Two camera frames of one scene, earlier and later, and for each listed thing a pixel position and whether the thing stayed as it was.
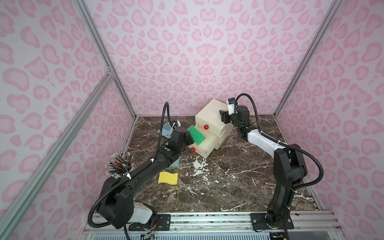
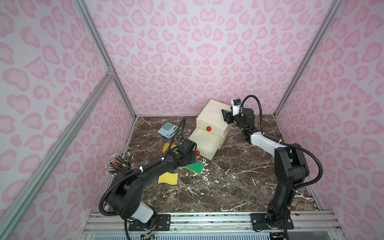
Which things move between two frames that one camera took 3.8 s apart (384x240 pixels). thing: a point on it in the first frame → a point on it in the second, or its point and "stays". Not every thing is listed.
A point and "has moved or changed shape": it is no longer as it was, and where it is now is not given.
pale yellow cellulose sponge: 171,178 stays
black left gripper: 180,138 → 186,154
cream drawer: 206,147 has moved or changed shape
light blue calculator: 167,130 stays
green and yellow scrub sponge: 198,137 → 196,168
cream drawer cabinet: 209,122 stays
